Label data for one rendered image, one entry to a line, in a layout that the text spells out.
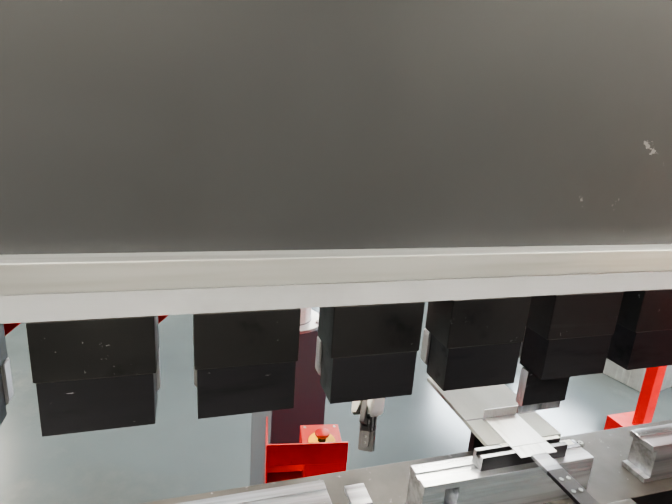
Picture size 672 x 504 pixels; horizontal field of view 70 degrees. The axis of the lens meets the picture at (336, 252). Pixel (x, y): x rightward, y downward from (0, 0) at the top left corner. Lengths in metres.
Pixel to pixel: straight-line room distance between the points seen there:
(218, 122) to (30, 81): 0.15
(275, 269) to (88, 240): 0.17
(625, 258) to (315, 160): 0.40
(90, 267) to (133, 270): 0.03
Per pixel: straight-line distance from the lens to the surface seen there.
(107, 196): 0.47
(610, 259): 0.66
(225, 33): 0.46
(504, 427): 1.14
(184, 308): 0.69
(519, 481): 1.11
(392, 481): 1.14
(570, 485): 1.05
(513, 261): 0.57
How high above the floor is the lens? 1.61
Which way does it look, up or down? 16 degrees down
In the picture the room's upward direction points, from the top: 4 degrees clockwise
